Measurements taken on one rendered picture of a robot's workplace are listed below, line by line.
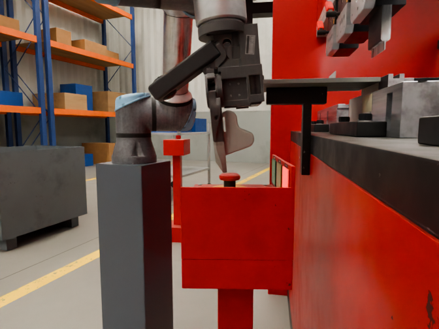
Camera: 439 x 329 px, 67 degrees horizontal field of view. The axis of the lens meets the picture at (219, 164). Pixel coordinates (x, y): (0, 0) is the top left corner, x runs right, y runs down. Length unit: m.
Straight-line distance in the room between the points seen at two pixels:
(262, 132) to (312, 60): 6.60
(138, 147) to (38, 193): 1.89
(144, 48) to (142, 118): 8.82
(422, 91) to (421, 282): 0.44
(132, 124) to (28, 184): 1.85
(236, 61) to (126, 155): 0.68
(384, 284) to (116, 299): 1.03
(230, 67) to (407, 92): 0.32
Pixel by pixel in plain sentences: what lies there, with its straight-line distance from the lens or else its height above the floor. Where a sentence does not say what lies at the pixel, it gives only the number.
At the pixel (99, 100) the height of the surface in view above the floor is 1.55.
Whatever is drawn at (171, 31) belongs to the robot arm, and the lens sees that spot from 1.03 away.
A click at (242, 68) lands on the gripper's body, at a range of 0.48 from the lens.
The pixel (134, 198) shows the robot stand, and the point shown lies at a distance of 1.08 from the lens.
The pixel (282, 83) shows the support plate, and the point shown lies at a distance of 0.77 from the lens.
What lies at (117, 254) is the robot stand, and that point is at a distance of 1.18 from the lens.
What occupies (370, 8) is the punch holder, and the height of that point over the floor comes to 1.16.
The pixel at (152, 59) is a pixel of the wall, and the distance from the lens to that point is 9.72.
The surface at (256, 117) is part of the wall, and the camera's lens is 8.32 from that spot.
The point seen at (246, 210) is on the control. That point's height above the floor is 0.78.
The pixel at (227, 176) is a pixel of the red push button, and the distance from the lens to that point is 0.59.
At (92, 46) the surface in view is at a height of 2.67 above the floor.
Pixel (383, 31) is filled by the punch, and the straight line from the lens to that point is 0.86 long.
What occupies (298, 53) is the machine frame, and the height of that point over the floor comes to 1.25.
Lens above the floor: 0.89
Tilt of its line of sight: 6 degrees down
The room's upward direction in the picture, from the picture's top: straight up
